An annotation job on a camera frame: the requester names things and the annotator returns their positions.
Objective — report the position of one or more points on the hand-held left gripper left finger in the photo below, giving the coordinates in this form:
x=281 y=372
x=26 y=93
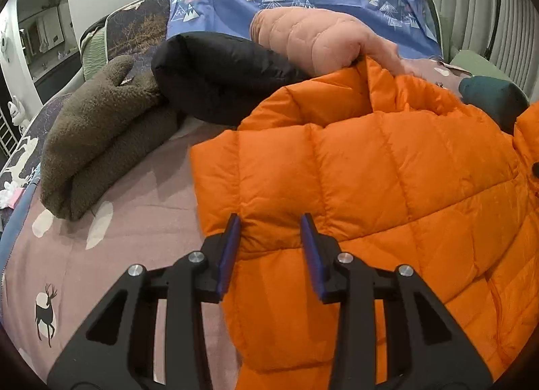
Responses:
x=229 y=247

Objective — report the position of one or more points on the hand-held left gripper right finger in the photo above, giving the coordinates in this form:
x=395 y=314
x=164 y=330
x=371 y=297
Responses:
x=312 y=251

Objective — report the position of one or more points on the orange puffer jacket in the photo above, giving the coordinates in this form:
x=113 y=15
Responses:
x=379 y=171

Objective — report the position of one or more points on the mauve deer-print bed sheet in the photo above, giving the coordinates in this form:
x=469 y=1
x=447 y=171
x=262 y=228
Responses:
x=139 y=221

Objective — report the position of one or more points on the brown fleece garment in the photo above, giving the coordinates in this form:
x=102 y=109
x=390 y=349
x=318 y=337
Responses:
x=105 y=133

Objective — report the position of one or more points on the black puffer jacket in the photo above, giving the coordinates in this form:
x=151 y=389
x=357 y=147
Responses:
x=219 y=74

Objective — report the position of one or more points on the pink quilted jacket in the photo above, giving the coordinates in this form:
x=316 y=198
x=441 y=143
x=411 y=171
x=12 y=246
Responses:
x=311 y=36

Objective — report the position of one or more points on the navy deer-print blanket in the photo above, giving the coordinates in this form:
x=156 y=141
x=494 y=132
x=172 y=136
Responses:
x=25 y=154

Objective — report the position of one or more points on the green ribbed pillow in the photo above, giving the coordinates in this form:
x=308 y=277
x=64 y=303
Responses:
x=93 y=53

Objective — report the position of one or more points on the dark teal garment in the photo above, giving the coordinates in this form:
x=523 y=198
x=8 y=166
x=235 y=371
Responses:
x=492 y=97

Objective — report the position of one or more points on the dark tree-print pillow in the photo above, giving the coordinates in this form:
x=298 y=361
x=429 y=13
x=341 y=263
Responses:
x=134 y=28

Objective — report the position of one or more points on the dark cabinet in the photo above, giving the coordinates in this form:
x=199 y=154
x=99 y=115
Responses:
x=54 y=78

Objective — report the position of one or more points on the light green pillow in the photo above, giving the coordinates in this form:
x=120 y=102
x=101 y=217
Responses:
x=476 y=62

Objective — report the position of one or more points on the white cat figurine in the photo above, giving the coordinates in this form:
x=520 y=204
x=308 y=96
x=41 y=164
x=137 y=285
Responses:
x=19 y=112

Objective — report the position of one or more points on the white ladder rack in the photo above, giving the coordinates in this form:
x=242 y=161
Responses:
x=6 y=133

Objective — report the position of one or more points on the black stand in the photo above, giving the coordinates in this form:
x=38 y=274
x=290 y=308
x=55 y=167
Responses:
x=493 y=36

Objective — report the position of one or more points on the pale pleated curtain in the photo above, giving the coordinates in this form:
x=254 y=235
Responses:
x=518 y=36

